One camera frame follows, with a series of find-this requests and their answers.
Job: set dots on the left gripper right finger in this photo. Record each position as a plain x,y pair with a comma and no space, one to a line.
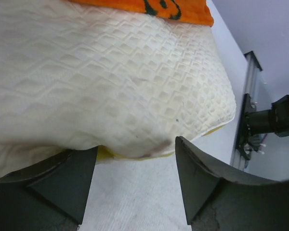
219,197

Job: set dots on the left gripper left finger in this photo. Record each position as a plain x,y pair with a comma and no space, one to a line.
50,195

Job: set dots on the cream textured pillow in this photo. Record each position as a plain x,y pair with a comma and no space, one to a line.
77,76

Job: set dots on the orange black patterned pillowcase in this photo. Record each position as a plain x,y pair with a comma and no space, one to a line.
186,11

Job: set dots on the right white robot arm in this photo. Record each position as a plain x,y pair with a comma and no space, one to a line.
275,120

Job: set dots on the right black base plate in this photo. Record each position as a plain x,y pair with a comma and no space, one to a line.
243,134

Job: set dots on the aluminium front rail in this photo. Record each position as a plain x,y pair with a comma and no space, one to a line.
249,87

